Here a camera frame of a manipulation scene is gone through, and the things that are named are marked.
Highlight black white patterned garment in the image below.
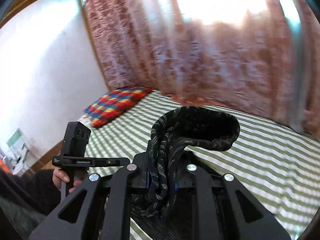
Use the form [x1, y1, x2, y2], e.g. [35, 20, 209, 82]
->
[1, 196, 50, 239]

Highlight black leaf-print pants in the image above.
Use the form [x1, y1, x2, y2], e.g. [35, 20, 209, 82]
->
[131, 106, 241, 240]

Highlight person's dark-sleeved left forearm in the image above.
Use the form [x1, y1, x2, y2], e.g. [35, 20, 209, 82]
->
[1, 169, 61, 215]

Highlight colourful checkered pillow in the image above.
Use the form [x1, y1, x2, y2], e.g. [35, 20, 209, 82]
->
[84, 87, 153, 128]

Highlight grey curtain tie strip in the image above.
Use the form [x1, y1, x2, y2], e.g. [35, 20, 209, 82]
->
[277, 0, 308, 133]

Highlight pink floral curtain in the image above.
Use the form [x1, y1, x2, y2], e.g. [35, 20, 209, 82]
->
[84, 0, 319, 137]

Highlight person's left hand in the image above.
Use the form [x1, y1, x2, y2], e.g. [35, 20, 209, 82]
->
[52, 169, 88, 193]

